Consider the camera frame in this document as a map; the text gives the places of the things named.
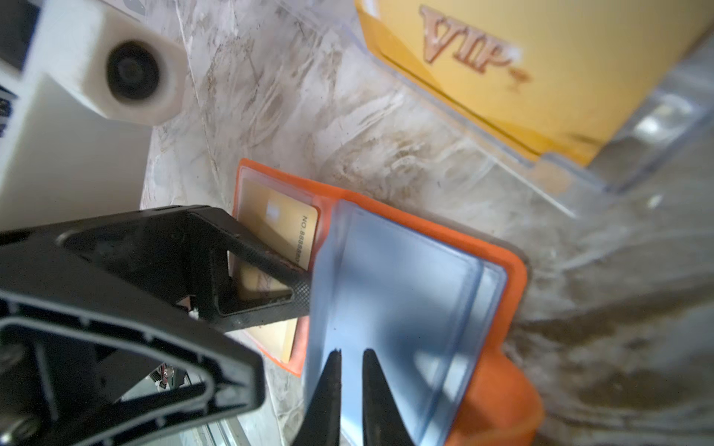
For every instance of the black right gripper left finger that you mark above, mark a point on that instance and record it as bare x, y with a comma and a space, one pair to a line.
321, 423

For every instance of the gold VIP card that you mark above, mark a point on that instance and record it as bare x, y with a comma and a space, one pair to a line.
540, 76
271, 277

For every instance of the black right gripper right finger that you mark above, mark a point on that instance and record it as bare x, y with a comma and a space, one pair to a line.
382, 422

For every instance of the clear acrylic card display stand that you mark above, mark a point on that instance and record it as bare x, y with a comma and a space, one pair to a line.
675, 113

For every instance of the orange card holder wallet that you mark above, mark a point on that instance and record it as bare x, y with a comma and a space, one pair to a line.
433, 305

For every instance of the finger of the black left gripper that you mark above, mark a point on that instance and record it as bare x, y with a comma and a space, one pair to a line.
91, 364
135, 266

